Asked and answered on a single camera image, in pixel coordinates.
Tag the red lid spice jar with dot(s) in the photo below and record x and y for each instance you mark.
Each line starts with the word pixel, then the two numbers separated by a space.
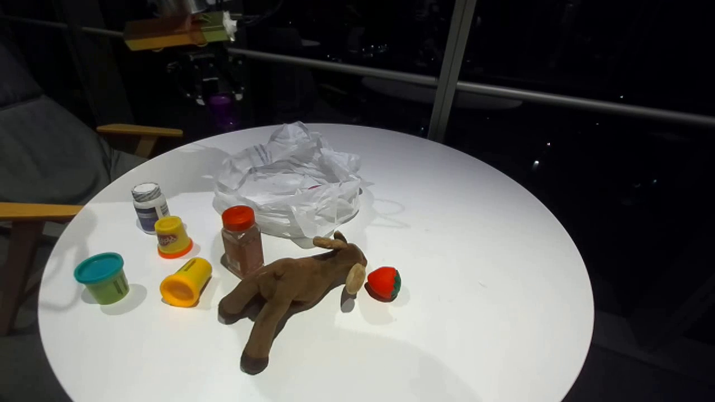
pixel 243 241

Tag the clear white plastic bag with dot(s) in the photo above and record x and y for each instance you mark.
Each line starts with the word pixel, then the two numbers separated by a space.
pixel 292 187

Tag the brown moose plush toy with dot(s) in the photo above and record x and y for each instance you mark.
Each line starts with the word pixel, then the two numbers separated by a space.
pixel 292 287

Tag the grey chair cushion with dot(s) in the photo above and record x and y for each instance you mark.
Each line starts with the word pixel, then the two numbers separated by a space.
pixel 46 142

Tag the teal lid dough tub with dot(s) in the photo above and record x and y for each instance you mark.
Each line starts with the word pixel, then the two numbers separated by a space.
pixel 103 275

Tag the white lid blue label jar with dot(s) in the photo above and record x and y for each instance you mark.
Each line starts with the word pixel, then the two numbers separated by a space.
pixel 148 205

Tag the yellow lid orange tub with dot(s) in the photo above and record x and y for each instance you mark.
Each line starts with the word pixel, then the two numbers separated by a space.
pixel 173 238

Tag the wooden chair armrest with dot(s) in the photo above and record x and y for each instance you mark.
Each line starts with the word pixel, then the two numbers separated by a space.
pixel 36 211
pixel 141 133

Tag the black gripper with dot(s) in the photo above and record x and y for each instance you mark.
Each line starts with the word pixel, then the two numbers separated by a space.
pixel 218 74

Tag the yellow block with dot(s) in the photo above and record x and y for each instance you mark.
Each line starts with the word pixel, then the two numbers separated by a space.
pixel 185 283

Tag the metal window post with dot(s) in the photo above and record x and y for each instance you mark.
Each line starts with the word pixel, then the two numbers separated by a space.
pixel 450 67

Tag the metal window railing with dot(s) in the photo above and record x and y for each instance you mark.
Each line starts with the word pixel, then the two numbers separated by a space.
pixel 536 94

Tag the red toy strawberry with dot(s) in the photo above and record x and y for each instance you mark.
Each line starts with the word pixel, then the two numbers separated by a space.
pixel 382 285

